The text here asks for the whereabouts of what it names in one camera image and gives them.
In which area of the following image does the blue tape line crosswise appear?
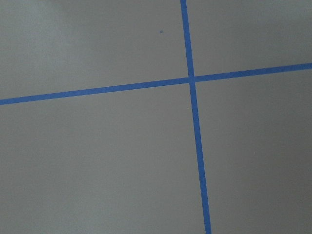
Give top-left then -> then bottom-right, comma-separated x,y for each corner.
0,63 -> 312,105

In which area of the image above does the blue tape line lengthwise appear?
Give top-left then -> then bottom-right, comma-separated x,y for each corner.
180,0 -> 212,234

